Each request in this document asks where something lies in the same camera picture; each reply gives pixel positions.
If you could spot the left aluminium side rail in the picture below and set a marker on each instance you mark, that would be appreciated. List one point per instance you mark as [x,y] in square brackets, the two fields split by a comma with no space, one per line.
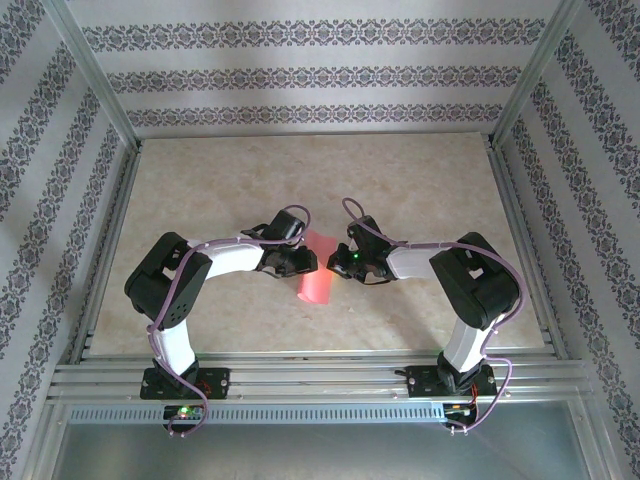
[112,240]

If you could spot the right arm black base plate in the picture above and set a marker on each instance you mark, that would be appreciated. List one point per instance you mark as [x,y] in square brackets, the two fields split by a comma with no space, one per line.
[422,382]

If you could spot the aluminium frame post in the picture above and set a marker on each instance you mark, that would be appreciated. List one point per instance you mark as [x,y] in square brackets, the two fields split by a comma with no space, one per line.
[95,75]
[537,75]

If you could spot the aluminium side rail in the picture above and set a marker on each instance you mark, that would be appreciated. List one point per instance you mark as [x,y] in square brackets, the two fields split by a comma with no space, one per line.
[112,240]
[525,240]

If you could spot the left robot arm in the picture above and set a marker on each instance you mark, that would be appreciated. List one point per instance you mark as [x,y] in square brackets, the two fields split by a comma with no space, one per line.
[167,280]

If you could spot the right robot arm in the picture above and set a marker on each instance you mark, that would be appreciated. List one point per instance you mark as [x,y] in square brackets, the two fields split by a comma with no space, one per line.
[475,280]

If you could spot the left aluminium frame post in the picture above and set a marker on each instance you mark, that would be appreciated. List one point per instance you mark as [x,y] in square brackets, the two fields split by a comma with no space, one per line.
[95,75]

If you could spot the right aluminium frame post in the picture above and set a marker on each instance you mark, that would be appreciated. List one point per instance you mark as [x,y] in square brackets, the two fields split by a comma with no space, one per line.
[537,75]

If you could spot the red cloth piece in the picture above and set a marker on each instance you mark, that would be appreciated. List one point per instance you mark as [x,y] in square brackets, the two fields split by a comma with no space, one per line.
[315,290]

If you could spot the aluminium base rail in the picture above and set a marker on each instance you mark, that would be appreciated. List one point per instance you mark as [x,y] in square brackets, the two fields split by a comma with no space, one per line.
[320,375]

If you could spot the right aluminium side rail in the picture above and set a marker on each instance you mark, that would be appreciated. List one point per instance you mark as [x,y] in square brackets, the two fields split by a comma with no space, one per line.
[525,240]

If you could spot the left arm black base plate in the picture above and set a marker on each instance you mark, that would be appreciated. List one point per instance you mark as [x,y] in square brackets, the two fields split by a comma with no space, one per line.
[217,382]

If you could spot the grey metal panel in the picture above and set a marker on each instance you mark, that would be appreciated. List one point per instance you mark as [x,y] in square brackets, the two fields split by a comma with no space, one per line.
[320,452]

